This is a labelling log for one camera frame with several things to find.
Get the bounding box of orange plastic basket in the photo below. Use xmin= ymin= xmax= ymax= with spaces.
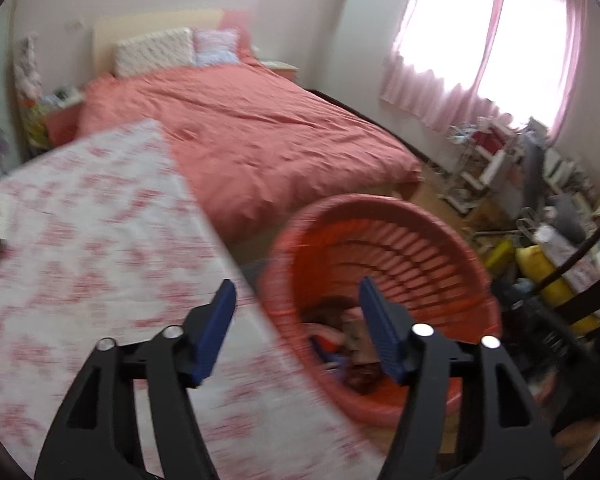
xmin=259 ymin=192 xmax=504 ymax=429

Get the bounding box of floral bed sheet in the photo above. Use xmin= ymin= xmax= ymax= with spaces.
xmin=0 ymin=119 xmax=387 ymax=480

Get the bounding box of pink nightstand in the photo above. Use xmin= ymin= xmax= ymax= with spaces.
xmin=41 ymin=92 xmax=87 ymax=149

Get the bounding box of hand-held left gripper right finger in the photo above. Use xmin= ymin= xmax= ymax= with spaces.
xmin=358 ymin=276 xmax=564 ymax=480

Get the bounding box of beige nightstand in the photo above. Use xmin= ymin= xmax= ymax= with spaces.
xmin=259 ymin=60 xmax=300 ymax=82

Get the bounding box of pink curtain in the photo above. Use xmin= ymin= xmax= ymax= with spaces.
xmin=379 ymin=0 xmax=592 ymax=135

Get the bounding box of black wooden chair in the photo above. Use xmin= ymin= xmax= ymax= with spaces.
xmin=530 ymin=195 xmax=600 ymax=333

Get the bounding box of yellow bag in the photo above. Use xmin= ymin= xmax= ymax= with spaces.
xmin=516 ymin=244 xmax=589 ymax=307

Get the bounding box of beige bed headboard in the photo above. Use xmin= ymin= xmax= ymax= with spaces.
xmin=92 ymin=8 xmax=254 ymax=79

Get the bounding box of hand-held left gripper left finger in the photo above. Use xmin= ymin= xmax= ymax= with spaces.
xmin=34 ymin=279 xmax=239 ymax=480

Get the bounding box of pink bed blanket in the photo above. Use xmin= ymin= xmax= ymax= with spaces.
xmin=75 ymin=55 xmax=424 ymax=262

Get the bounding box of floral pillow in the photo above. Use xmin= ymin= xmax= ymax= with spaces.
xmin=114 ymin=27 xmax=197 ymax=79

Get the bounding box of clear plush toy tube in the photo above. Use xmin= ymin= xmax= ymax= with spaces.
xmin=13 ymin=32 xmax=44 ymax=152

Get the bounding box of white storage rack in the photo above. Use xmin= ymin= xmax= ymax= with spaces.
xmin=441 ymin=115 xmax=527 ymax=217

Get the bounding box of pink striped pillow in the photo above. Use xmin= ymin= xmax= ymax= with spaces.
xmin=194 ymin=27 xmax=242 ymax=67

